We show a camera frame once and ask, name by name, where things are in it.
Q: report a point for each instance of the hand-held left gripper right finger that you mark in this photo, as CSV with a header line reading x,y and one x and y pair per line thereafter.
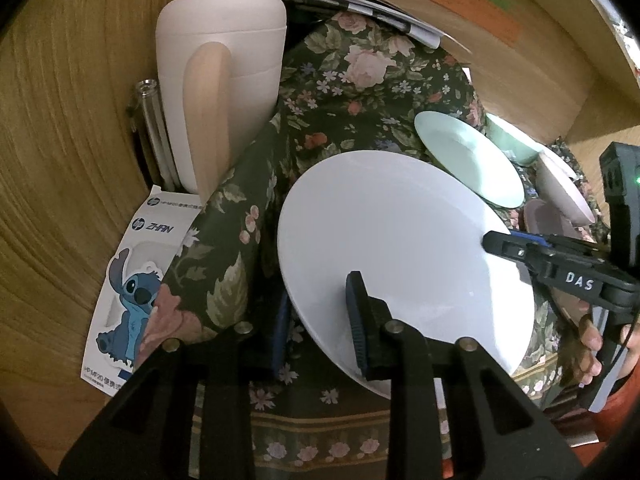
x,y
354,317

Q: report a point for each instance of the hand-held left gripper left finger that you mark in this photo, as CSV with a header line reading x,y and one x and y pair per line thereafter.
x,y
281,332

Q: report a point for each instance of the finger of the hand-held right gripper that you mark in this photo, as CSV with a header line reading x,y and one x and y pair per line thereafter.
x,y
570,280
570,247

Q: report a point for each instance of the pale pink bowl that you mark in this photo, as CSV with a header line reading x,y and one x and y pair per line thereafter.
x,y
565,185

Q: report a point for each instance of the large white plate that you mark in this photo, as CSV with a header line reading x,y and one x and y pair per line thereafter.
x,y
400,240

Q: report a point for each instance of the mint green bowl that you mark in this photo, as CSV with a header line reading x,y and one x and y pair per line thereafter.
x,y
515,140

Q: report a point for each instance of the person's right hand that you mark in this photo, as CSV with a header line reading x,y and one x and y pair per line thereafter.
x,y
590,340

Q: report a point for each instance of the small pink bowl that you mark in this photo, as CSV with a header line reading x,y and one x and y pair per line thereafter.
x,y
542,217

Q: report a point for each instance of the mint green plate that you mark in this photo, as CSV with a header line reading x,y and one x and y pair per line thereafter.
x,y
465,155

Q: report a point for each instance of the person's red clothing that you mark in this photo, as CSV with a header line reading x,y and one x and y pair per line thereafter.
x,y
605,435

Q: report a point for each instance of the dark floral tablecloth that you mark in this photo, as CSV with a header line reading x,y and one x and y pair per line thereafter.
x,y
325,110

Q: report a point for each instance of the orange sticky note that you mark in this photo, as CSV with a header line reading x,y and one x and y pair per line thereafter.
x,y
480,10

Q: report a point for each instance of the stack of white papers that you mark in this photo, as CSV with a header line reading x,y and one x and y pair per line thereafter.
x,y
360,5

